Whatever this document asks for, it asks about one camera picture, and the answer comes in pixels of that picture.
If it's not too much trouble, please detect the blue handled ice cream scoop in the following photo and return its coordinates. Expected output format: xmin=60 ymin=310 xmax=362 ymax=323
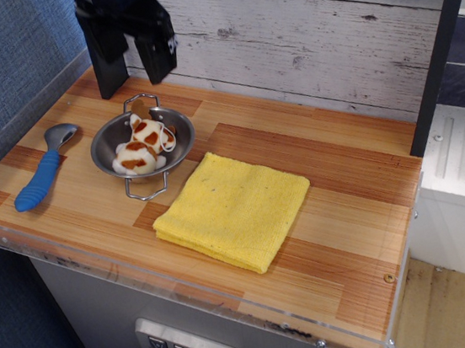
xmin=14 ymin=123 xmax=78 ymax=212

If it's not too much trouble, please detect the small steel wok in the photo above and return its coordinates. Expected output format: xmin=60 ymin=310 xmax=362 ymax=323
xmin=90 ymin=93 xmax=195 ymax=201

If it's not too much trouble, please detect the white ribbed cabinet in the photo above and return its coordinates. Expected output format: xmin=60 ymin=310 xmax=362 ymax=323
xmin=410 ymin=105 xmax=465 ymax=273

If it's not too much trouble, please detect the dark right upright post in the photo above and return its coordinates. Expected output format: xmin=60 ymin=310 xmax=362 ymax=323
xmin=409 ymin=0 xmax=462 ymax=157

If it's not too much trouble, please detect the plush shrimp toy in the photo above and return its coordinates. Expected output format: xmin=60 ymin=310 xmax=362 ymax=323
xmin=112 ymin=99 xmax=177 ymax=175

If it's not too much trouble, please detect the dark left upright post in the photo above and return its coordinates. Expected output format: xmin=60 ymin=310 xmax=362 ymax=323
xmin=92 ymin=55 xmax=129 ymax=99

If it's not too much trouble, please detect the dark upright post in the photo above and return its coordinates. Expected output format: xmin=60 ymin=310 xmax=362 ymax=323
xmin=92 ymin=55 xmax=129 ymax=99
xmin=409 ymin=0 xmax=462 ymax=157

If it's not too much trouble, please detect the clear acrylic edge guard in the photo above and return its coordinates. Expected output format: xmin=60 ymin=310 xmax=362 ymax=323
xmin=0 ymin=156 xmax=420 ymax=348

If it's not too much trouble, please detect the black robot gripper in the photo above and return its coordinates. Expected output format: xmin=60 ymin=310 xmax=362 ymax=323
xmin=75 ymin=0 xmax=179 ymax=85

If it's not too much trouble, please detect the folded yellow cloth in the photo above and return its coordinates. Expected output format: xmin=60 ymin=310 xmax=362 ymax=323
xmin=153 ymin=153 xmax=310 ymax=274

